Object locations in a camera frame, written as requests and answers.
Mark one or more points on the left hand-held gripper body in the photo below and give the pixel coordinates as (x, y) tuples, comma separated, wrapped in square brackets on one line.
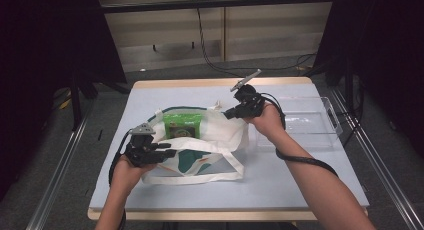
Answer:
[(141, 150)]

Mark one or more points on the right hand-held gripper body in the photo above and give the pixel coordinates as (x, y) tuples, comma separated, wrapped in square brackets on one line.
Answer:
[(251, 103)]

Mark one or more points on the white canvas tote bag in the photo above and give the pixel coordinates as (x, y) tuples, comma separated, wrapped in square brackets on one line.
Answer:
[(220, 133)]

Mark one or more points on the green snack box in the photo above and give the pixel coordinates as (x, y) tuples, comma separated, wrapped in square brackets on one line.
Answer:
[(181, 125)]

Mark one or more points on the clear plastic bin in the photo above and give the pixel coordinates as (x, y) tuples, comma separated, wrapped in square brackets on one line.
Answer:
[(310, 130)]

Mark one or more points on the person's right hand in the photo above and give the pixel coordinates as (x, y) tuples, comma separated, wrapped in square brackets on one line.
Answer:
[(271, 123)]

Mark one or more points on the person's left hand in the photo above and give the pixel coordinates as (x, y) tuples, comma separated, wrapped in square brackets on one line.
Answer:
[(125, 176)]

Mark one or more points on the small black stick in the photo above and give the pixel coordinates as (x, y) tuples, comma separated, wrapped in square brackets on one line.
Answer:
[(100, 135)]

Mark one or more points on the wooden table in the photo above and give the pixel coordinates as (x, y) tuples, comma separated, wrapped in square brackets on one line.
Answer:
[(186, 82)]

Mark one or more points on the black metal stand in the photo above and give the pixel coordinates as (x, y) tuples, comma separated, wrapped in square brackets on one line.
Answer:
[(76, 103)]

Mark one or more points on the light blue table mat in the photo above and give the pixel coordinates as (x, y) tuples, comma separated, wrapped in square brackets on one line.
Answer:
[(266, 190)]

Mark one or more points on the black horizontal bar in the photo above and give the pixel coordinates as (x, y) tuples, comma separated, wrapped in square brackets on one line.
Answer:
[(233, 2)]

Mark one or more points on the black curtain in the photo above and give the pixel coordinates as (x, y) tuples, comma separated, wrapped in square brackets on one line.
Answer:
[(40, 56), (386, 56)]

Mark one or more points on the aluminium floor rail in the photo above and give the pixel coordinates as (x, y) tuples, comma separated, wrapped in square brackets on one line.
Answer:
[(56, 176), (380, 163)]

